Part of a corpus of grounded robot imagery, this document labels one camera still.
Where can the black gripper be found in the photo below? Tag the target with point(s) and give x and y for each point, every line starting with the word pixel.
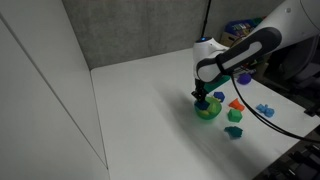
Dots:
pixel 200 87

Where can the blue block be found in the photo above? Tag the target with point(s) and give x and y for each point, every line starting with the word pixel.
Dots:
pixel 202 106

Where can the green bowl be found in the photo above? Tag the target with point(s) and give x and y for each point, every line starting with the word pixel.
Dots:
pixel 213 113

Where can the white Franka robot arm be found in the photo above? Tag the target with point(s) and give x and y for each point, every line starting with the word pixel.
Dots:
pixel 240 56

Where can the green block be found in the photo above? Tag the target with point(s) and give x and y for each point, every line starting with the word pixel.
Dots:
pixel 234 115

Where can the yellow toy piece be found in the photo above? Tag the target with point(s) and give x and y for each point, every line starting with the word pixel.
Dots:
pixel 210 110

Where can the orange toy figure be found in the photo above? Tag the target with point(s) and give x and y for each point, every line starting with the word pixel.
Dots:
pixel 236 104

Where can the teal toy figure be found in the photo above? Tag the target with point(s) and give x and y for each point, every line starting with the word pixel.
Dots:
pixel 234 132

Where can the purple ball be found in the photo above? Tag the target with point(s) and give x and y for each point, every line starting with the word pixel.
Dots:
pixel 244 79

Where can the cardboard box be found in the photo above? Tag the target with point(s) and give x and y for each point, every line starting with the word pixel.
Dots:
pixel 226 38

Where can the light blue toy figure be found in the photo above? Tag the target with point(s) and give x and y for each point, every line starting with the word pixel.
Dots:
pixel 265 110

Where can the black tripod stand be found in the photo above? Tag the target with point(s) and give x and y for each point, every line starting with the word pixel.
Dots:
pixel 206 18

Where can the colourful toy box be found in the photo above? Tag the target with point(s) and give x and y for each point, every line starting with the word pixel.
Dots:
pixel 241 28

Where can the green wrist camera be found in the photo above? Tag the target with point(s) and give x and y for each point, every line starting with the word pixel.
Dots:
pixel 218 83

